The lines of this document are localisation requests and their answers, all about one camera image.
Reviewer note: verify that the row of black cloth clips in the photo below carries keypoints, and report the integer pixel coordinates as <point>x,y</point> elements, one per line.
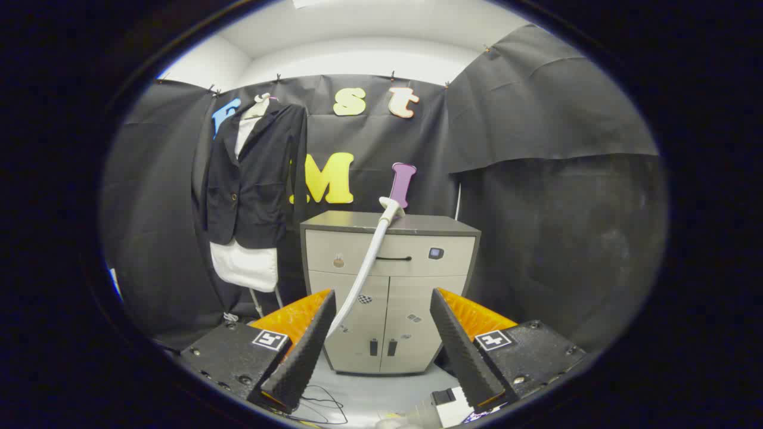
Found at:
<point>278,78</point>

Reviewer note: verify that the black backdrop cloth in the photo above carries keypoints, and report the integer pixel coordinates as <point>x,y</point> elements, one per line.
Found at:
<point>536,238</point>

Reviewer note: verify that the metal steamer stand poles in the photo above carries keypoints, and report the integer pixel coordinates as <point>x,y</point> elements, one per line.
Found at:
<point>257,302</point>

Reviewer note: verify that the white garment steamer base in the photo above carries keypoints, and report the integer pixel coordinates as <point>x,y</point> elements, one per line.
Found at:
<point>453,408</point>

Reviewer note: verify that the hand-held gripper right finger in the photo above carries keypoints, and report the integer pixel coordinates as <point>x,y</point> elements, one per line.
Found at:
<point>462,351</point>

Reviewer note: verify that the white garment steamer head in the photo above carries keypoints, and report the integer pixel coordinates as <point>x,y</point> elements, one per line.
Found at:
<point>390,208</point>

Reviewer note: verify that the grey beige cabinet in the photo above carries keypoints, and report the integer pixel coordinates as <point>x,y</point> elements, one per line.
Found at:
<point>411,298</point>

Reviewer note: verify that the black suit jacket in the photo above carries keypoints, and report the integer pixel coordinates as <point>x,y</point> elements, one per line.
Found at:
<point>262,190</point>

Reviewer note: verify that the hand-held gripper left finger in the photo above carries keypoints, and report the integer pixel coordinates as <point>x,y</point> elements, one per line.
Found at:
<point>307,351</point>

